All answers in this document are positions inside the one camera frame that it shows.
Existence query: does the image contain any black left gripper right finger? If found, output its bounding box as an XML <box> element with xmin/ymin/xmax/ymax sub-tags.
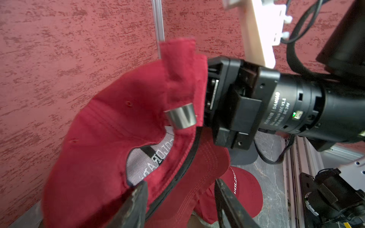
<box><xmin>214</xmin><ymin>179</ymin><xmax>259</xmax><ymax>228</ymax></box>

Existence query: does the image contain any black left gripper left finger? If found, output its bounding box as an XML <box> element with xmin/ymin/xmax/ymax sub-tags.
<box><xmin>106</xmin><ymin>181</ymin><xmax>148</xmax><ymax>228</ymax></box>

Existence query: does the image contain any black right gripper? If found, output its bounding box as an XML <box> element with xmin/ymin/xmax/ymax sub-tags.
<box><xmin>204</xmin><ymin>56</ymin><xmax>280</xmax><ymax>150</ymax></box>

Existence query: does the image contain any red baseball cap front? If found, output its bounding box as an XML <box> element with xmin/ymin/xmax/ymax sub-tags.
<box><xmin>194</xmin><ymin>166</ymin><xmax>263</xmax><ymax>224</ymax></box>

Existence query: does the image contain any red baseball cap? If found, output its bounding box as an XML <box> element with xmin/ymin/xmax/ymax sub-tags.
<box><xmin>42</xmin><ymin>39</ymin><xmax>230</xmax><ymax>228</ymax></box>
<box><xmin>194</xmin><ymin>166</ymin><xmax>263</xmax><ymax>224</ymax></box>

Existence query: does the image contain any red baseball cap back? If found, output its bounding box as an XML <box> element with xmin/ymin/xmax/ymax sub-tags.
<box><xmin>42</xmin><ymin>39</ymin><xmax>230</xmax><ymax>228</ymax></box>

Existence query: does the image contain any dark grey baseball cap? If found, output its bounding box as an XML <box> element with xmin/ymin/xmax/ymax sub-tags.
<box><xmin>228</xmin><ymin>142</ymin><xmax>259</xmax><ymax>166</ymax></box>

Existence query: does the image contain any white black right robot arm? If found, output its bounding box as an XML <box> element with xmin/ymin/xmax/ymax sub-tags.
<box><xmin>205</xmin><ymin>1</ymin><xmax>365</xmax><ymax>152</ymax></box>

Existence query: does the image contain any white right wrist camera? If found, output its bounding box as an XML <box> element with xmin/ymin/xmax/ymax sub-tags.
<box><xmin>222</xmin><ymin>0</ymin><xmax>292</xmax><ymax>69</ymax></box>

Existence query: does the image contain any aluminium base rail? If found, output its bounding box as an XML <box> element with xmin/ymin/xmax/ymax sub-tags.
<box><xmin>282</xmin><ymin>136</ymin><xmax>365</xmax><ymax>228</ymax></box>

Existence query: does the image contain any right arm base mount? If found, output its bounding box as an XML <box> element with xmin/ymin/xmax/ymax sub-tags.
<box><xmin>299</xmin><ymin>169</ymin><xmax>365</xmax><ymax>228</ymax></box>

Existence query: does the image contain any aluminium corner post right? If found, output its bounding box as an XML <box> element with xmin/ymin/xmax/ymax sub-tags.
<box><xmin>151</xmin><ymin>0</ymin><xmax>165</xmax><ymax>59</ymax></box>

